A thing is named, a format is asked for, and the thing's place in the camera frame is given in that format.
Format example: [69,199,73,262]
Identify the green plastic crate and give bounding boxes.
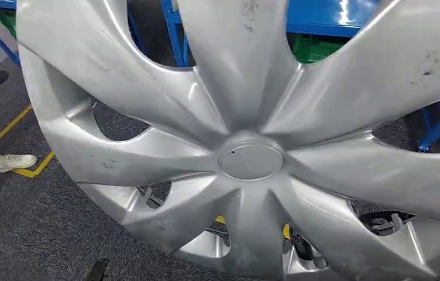
[0,6,18,39]

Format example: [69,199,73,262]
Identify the person's white shoe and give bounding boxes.
[0,147,39,174]

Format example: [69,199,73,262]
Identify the large blue steel shelf rack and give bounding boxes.
[160,0,440,153]

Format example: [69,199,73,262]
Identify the green crate with white label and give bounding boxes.
[292,33,346,65]

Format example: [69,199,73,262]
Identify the silver plastic wheel hubcap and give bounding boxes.
[15,0,440,281]

